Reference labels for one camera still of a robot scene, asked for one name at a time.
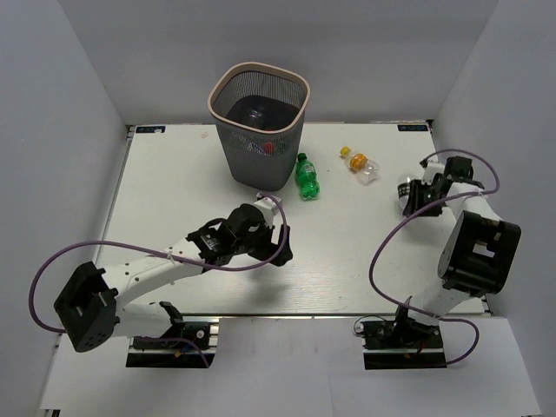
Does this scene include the grey mesh waste bin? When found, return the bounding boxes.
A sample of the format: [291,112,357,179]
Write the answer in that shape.
[208,62,311,191]

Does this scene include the red label cola bottle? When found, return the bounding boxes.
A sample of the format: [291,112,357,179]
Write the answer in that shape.
[247,142,275,156]

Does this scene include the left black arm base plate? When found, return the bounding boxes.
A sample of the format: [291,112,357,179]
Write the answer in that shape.
[126,317,219,369]

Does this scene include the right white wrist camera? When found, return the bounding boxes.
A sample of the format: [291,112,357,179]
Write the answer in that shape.
[420,158,445,185]

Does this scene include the clear unlabelled plastic bottle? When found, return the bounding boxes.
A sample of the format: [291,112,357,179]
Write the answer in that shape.
[242,108,265,129]

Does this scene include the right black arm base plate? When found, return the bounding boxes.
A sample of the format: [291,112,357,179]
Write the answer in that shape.
[354,316,447,370]

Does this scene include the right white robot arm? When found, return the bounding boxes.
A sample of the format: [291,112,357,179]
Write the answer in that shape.
[392,156,521,347]

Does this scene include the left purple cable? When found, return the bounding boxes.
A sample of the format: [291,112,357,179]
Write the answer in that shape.
[29,193,291,368]

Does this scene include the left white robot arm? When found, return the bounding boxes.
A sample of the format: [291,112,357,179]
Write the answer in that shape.
[54,198,293,353]

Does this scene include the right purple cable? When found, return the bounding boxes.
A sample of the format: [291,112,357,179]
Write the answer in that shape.
[367,149,500,366]

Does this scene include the green soda bottle upper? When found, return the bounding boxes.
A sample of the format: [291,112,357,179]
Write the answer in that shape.
[295,153,320,200]

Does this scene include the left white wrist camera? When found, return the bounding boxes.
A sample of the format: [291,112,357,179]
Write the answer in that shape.
[253,192,281,227]

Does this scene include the purple cable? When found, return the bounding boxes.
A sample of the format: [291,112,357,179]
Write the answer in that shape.
[29,193,291,368]
[367,149,500,366]

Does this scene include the orange cap juice bottle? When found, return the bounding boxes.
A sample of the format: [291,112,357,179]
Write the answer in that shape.
[340,146,380,186]

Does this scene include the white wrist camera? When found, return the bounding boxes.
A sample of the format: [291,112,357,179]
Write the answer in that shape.
[253,192,281,227]
[420,158,445,185]

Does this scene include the black label black cap bottle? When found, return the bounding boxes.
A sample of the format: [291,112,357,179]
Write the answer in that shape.
[397,174,416,212]

